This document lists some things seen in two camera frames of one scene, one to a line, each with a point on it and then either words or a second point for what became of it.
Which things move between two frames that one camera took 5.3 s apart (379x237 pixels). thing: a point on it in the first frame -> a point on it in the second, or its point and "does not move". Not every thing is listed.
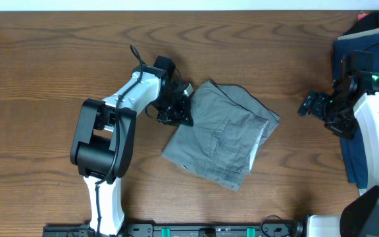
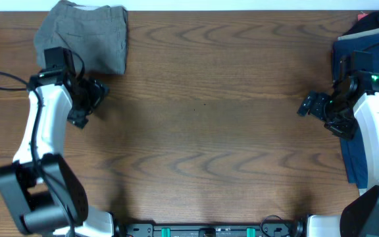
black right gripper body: (315, 104) does not move
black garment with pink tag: (372, 20) does not move
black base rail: (185, 230) does not move
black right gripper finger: (304, 108) does not move
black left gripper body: (179, 110) -> (89, 101)
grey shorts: (230, 125) -> (97, 35)
